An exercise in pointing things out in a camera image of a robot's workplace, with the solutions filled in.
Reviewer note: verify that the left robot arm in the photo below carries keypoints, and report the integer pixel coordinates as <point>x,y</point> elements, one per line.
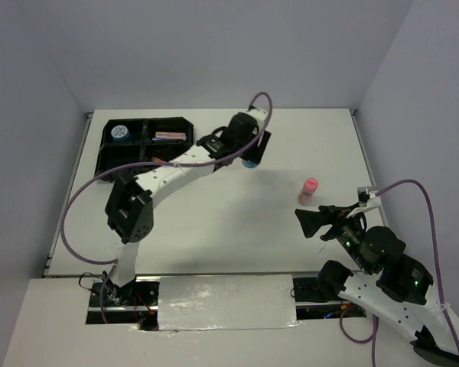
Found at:
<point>131,203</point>

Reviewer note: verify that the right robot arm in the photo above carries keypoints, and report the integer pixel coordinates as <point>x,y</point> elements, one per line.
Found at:
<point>389,284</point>

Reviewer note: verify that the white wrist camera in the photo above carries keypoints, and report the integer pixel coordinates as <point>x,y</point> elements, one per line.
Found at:
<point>260,115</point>
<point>367,200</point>

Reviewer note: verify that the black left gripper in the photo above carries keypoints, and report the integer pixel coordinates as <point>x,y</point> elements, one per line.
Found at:
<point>255,153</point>

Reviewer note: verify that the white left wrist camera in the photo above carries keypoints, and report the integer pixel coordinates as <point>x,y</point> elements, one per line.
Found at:
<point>260,115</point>

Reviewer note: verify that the black four-compartment organizer tray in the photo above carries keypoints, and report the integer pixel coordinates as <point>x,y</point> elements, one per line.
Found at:
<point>113,154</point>

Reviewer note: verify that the pink-capped glitter bottle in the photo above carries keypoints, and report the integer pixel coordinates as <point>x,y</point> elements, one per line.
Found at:
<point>307,191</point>

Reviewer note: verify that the blue paint jar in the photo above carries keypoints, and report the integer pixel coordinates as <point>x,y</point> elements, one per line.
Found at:
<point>249,164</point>
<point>120,133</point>

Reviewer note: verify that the silver foil-covered panel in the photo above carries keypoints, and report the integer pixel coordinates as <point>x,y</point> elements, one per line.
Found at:
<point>235,302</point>

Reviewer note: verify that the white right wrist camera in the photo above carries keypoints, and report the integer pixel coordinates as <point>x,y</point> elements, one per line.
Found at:
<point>367,200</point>

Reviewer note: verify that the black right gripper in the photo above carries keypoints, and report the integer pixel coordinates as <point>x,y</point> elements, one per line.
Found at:
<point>310,219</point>

